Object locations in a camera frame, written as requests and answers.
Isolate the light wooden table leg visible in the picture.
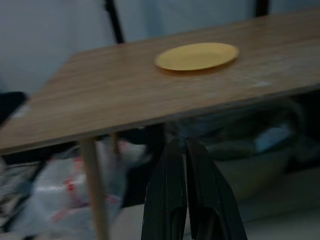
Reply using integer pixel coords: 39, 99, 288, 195
111, 132, 121, 156
79, 137, 111, 240

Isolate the white plastic bag red print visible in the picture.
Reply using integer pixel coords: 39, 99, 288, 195
14, 144, 141, 240

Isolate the black object beside table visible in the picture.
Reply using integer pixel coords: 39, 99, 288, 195
0, 91, 29, 126

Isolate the black tripod pole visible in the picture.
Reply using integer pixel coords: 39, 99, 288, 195
254, 0, 271, 18
103, 0, 126, 44

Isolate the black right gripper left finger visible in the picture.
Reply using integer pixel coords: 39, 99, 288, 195
140, 137, 188, 240

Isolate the yellow round plate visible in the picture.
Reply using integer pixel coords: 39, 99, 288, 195
154, 42, 240, 72

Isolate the wooden table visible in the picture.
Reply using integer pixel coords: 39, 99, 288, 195
0, 7, 320, 156

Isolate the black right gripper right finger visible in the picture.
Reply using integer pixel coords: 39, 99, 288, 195
184, 137, 248, 240

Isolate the dark bag under table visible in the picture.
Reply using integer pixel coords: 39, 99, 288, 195
174, 98, 320, 176

